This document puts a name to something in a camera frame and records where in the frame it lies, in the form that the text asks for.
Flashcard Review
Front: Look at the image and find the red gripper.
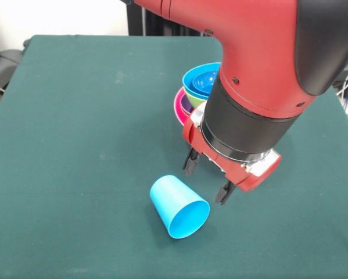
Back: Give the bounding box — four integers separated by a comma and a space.
181, 115, 282, 206

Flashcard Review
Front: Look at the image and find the pink bowl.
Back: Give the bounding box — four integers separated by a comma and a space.
173, 86, 192, 127

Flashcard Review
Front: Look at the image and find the purple bowl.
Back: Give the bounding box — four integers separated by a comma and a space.
180, 94, 196, 116

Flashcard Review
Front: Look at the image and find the lime green bowl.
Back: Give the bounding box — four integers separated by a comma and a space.
184, 87, 210, 108

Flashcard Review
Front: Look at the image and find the small dark blue bowl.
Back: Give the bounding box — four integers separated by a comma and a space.
192, 70, 218, 93

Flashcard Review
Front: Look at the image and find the light blue bowl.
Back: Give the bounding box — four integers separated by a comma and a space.
182, 62, 222, 101

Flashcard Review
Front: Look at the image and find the light blue cup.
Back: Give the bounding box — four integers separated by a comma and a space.
149, 174, 211, 239

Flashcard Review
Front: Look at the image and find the dark green table cloth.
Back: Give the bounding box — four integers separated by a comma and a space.
0, 34, 348, 279

